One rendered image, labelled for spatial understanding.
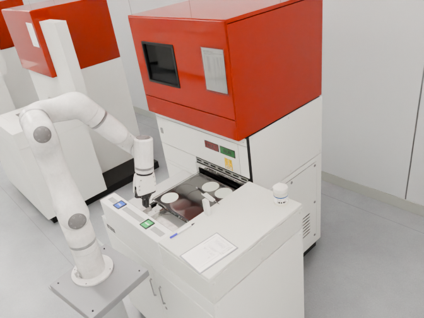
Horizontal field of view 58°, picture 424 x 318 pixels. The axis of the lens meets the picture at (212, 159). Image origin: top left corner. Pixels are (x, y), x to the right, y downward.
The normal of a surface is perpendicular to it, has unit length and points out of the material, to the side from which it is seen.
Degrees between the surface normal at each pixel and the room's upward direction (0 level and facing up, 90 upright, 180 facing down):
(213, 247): 0
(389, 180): 90
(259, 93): 90
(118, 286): 3
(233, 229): 0
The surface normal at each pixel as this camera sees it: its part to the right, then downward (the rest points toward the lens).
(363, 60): -0.72, 0.42
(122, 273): -0.09, -0.86
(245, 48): 0.68, 0.28
